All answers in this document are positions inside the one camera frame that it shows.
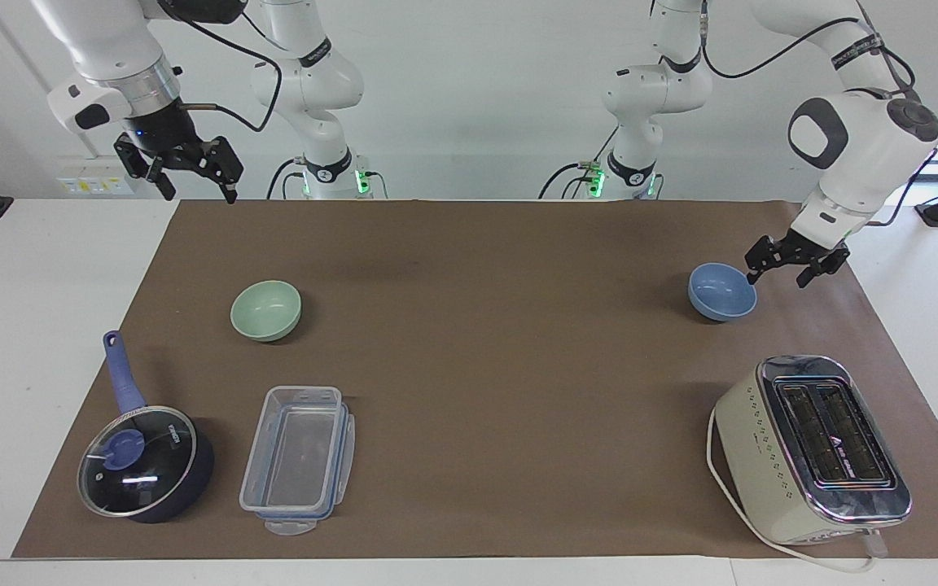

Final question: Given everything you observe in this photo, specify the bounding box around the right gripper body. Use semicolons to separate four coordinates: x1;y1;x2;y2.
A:
125;99;211;165

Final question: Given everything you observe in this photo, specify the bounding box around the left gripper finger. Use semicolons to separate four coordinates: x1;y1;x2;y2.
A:
795;244;852;290
744;234;792;286

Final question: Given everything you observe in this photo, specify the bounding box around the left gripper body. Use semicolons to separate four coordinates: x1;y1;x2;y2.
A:
777;229;843;261

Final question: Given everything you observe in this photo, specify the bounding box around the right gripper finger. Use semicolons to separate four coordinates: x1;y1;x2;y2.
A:
113;137;178;201
192;137;244;205

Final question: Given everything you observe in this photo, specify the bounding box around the blue bowl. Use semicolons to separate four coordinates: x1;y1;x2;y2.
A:
686;261;759;323

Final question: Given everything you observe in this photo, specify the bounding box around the green bowl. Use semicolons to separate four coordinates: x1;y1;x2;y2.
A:
230;279;304;344

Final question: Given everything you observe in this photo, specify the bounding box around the cream toaster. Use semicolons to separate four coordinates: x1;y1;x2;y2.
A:
712;354;914;547

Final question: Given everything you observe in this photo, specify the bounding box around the blue saucepan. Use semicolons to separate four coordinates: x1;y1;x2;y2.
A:
77;330;217;525

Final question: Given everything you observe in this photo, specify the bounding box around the clear plastic container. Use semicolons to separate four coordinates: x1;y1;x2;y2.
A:
241;389;357;537
239;385;348;522

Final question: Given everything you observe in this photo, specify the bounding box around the glass saucepan lid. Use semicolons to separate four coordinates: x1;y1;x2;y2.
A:
77;405;198;518

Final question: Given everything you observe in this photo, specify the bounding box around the black cable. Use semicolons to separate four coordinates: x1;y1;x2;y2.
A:
698;0;918;95
866;148;938;227
266;156;309;201
161;7;284;133
537;126;621;201

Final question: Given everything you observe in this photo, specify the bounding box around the white power cord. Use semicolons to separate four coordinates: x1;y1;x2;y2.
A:
706;407;890;575

